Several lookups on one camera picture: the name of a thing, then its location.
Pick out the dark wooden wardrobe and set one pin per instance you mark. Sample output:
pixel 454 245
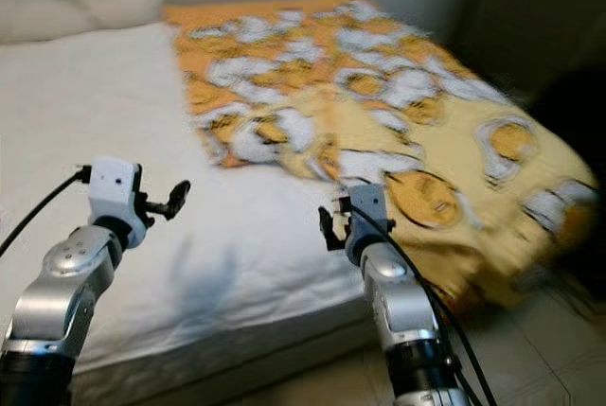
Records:
pixel 530 18

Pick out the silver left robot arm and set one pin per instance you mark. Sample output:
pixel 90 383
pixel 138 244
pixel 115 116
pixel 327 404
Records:
pixel 62 302

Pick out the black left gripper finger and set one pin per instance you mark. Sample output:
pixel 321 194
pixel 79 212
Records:
pixel 180 200

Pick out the grey bed base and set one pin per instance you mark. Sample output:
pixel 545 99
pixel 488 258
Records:
pixel 227 368

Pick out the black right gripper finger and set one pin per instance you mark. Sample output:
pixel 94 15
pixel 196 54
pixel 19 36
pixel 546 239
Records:
pixel 329 231

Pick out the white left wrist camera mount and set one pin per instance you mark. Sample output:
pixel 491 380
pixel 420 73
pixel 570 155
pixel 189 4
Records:
pixel 114 186

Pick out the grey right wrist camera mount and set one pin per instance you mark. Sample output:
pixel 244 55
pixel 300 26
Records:
pixel 367 212

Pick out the orange yellow cartoon blanket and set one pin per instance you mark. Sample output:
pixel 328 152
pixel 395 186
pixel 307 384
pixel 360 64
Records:
pixel 360 94

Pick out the cream bolster pillow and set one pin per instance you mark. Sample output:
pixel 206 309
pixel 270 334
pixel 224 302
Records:
pixel 76 13

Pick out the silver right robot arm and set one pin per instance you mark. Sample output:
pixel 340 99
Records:
pixel 398 321

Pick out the white quilted mattress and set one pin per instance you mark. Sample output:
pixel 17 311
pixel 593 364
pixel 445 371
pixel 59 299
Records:
pixel 95 122

